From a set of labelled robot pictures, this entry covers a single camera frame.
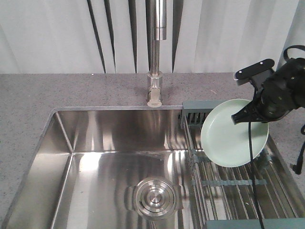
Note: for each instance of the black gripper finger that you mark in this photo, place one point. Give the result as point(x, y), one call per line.
point(248, 113)

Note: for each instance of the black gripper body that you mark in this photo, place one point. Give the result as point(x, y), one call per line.
point(283, 91)

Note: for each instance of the light green round plate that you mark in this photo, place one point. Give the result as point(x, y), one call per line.
point(223, 142)

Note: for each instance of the round steel sink drain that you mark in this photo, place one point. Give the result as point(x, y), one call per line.
point(155, 198)

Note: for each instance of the stainless steel faucet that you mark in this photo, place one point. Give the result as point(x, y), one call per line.
point(158, 29)

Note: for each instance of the stainless steel sink basin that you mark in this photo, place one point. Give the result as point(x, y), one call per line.
point(89, 161)

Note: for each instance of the white pleated curtain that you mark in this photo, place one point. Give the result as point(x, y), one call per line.
point(112, 36)

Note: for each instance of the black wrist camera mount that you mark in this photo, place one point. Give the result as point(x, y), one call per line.
point(255, 74)

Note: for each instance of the grey wire dish rack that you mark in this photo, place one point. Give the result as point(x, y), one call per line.
point(263, 195)

